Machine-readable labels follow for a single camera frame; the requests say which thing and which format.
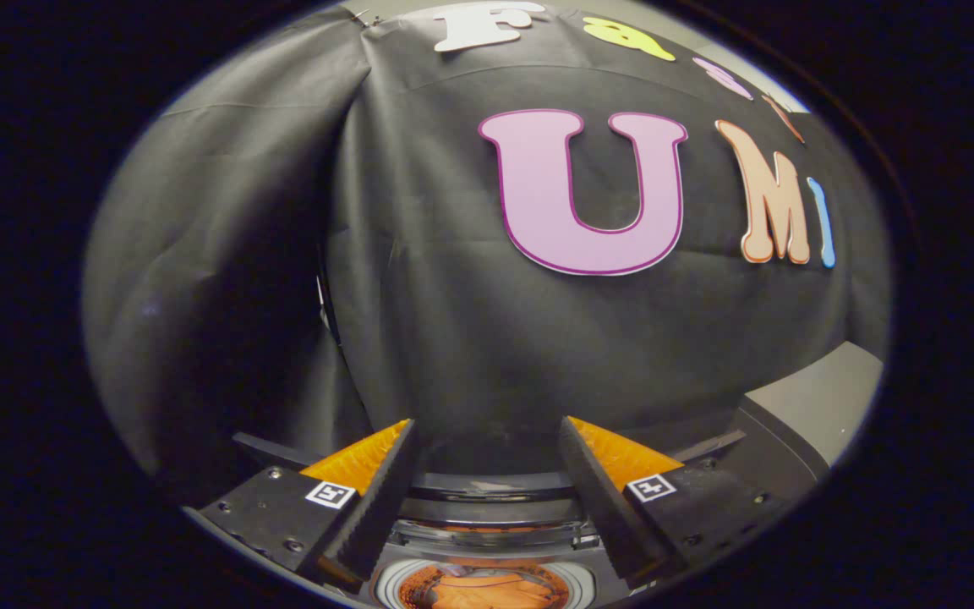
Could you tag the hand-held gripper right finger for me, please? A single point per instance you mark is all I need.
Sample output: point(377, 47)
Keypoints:
point(597, 499)

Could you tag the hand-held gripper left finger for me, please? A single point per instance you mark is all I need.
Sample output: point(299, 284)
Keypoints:
point(377, 507)

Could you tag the tinted washing machine lid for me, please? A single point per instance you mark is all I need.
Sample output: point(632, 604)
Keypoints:
point(487, 489)

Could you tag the yellow-orange shirt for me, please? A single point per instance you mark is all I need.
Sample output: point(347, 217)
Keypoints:
point(495, 592)

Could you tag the black backdrop cloth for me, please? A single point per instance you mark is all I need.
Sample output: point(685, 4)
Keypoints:
point(453, 338)

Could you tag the grey cabinet with dark top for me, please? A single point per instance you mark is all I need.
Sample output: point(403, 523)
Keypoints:
point(825, 397)

